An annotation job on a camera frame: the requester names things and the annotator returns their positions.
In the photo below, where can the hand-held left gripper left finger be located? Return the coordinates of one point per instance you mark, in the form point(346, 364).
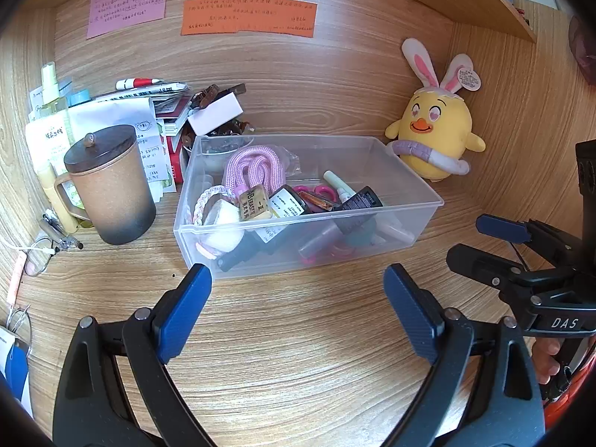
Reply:
point(184, 307)

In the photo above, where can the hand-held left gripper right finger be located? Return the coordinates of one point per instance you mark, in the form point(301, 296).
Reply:
point(412, 309)

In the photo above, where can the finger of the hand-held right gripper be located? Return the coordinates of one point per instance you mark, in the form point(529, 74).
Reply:
point(484, 265)
point(500, 227)

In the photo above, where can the white tube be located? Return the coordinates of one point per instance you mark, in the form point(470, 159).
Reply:
point(396, 233)

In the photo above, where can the clear plastic storage box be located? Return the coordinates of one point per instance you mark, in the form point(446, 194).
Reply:
point(400, 223)

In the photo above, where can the teal soft object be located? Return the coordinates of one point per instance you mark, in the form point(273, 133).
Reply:
point(361, 237)

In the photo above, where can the white round object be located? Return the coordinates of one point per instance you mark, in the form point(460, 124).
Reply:
point(226, 223)

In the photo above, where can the purple cosmetic tube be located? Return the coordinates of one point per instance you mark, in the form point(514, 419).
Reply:
point(363, 200)

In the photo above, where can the yellow labelled eraser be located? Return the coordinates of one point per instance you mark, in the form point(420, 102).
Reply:
point(254, 205)

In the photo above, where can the small white bottle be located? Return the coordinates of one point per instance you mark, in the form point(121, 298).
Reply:
point(337, 186)

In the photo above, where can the dark spray bottle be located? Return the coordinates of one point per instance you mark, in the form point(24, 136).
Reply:
point(288, 202)

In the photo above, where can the pink scissors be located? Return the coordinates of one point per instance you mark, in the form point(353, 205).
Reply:
point(321, 191)

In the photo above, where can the person's right hand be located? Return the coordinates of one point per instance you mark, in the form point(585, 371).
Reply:
point(547, 358)

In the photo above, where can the yellow chick plush toy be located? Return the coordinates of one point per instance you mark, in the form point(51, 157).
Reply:
point(437, 135)

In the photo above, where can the brown lidded mug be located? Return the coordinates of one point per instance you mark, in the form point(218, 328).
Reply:
point(111, 195)

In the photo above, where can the metal nail clipper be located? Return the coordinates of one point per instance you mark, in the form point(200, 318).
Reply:
point(60, 237)

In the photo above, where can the red and white box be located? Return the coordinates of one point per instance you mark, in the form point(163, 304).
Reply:
point(176, 158)

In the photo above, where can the white bowl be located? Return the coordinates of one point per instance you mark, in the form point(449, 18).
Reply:
point(219, 151)

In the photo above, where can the blue and white packet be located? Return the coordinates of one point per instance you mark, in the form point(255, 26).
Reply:
point(16, 368)

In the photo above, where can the yellow tube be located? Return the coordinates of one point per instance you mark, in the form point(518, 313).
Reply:
point(49, 186)

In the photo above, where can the white rectangular box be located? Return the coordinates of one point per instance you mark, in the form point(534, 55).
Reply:
point(214, 114)

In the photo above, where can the pile of papers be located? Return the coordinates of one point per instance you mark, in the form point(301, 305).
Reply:
point(116, 111)

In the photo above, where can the brown hair clip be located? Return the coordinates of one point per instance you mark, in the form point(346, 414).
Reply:
point(212, 93)

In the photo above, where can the wooden shelf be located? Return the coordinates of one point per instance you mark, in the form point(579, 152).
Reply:
point(498, 0)

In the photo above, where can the red and white marker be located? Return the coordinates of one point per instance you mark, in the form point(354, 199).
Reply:
point(137, 83)

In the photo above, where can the green spray bottle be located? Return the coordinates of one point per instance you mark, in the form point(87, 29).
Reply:
point(49, 111)

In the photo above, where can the orange paper note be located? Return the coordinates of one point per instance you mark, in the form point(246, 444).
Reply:
point(249, 18)

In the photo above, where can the pink paper note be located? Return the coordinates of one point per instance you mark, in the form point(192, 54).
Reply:
point(128, 4)

